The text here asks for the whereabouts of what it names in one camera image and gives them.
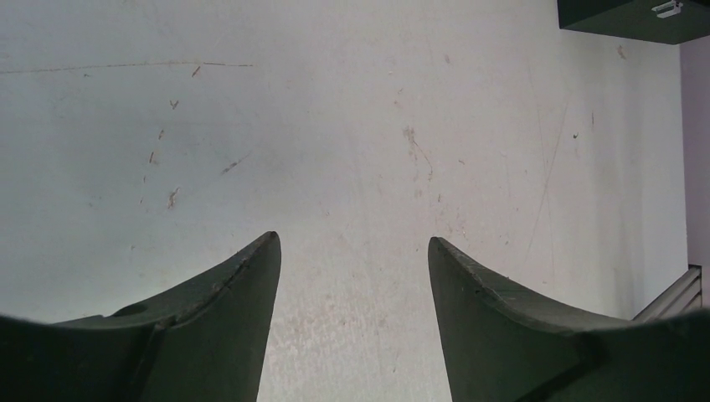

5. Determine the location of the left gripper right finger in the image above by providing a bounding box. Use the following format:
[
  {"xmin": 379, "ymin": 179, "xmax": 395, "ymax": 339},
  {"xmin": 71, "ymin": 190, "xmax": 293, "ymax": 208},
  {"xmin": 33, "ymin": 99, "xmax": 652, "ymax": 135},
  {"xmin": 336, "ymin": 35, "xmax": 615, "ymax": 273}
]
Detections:
[{"xmin": 428, "ymin": 237, "xmax": 709, "ymax": 401}]

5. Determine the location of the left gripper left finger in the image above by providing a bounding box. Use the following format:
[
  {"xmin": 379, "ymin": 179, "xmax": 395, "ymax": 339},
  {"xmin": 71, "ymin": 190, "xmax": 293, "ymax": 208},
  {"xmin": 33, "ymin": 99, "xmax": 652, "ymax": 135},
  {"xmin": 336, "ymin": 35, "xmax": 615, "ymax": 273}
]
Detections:
[{"xmin": 1, "ymin": 231, "xmax": 281, "ymax": 401}]

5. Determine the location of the black display box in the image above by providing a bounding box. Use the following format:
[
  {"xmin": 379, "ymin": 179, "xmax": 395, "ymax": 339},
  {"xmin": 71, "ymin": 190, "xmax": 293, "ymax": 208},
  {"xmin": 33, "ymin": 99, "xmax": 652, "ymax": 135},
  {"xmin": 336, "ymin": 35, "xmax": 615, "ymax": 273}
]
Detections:
[{"xmin": 557, "ymin": 0, "xmax": 709, "ymax": 45}]

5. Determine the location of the aluminium frame post right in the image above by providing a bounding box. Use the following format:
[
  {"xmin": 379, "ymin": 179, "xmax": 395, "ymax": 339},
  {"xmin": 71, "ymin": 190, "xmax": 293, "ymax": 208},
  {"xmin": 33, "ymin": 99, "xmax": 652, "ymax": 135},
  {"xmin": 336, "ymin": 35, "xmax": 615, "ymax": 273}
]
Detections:
[{"xmin": 633, "ymin": 265, "xmax": 708, "ymax": 322}]

